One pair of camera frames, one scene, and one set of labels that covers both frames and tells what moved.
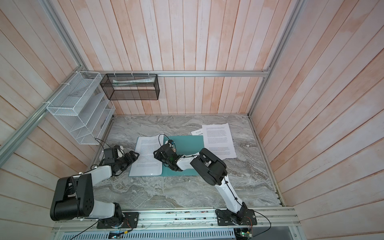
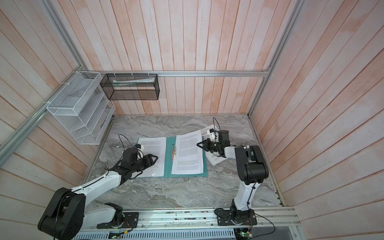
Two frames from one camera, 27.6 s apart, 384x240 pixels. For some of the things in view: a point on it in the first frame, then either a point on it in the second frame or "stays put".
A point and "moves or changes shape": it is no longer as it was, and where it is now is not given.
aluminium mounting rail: [273, 220] stays put
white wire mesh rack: [81, 108] stays put
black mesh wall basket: [131, 86] stays put
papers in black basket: [116, 82] stays put
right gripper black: [158, 155] → [206, 147]
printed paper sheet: [146, 163] stays put
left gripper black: [130, 160] → [149, 161]
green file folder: [186, 145] moves or changes shape
